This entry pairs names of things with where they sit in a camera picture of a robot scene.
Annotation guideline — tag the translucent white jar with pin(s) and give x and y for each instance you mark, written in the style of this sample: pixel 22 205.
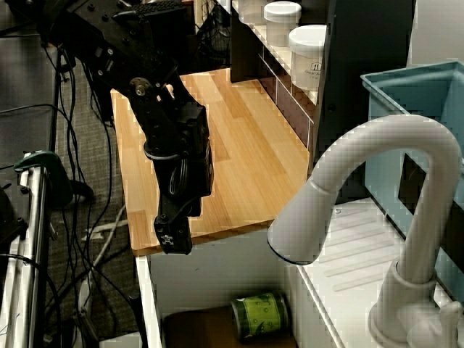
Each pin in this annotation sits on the translucent white jar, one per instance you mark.
pixel 252 11

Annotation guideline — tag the tall black panel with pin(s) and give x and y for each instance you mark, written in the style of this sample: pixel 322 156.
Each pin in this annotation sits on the tall black panel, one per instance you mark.
pixel 366 54

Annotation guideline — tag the teal plastic bin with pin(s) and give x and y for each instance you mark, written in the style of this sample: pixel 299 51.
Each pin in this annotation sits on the teal plastic bin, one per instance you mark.
pixel 398 101

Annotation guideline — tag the silver metal frame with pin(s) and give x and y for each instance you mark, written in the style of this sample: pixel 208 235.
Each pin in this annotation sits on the silver metal frame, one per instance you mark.
pixel 30 232

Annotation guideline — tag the black keyboard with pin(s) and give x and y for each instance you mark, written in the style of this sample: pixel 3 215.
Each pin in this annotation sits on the black keyboard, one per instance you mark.
pixel 159 6

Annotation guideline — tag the green labelled tin can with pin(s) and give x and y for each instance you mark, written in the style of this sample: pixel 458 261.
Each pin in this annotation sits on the green labelled tin can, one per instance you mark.
pixel 259 317

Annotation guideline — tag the white curved faucet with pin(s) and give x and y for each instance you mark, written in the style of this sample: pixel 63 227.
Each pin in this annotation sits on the white curved faucet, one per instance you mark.
pixel 427 145

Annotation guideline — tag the green clamp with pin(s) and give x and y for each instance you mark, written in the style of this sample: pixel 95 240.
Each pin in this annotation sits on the green clamp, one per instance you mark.
pixel 50 166

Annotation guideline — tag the dark shelf unit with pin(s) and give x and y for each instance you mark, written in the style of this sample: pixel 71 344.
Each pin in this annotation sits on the dark shelf unit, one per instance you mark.
pixel 250 47

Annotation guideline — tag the plain white lidded jar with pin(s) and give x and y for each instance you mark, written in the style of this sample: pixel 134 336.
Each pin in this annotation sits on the plain white lidded jar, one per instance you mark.
pixel 282 21

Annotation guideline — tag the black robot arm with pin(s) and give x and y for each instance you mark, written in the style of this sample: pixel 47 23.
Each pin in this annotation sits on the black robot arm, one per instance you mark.
pixel 119 43

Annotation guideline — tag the wooden countertop board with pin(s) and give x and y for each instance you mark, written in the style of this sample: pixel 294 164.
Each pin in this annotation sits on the wooden countertop board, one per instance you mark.
pixel 250 163

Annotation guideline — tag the black box on frame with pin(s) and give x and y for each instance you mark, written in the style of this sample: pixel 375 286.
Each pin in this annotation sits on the black box on frame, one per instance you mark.
pixel 9 217

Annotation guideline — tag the white jar with print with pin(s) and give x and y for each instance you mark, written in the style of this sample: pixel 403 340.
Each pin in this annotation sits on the white jar with print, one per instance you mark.
pixel 307 58

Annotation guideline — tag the white sink unit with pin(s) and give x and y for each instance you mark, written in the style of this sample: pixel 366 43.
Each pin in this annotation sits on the white sink unit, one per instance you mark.
pixel 217 264

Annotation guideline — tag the dark grey desk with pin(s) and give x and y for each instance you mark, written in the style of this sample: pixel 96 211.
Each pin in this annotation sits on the dark grey desk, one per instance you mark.
pixel 25 72

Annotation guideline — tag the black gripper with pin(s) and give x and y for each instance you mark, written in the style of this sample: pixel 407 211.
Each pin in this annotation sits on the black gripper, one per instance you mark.
pixel 188 170

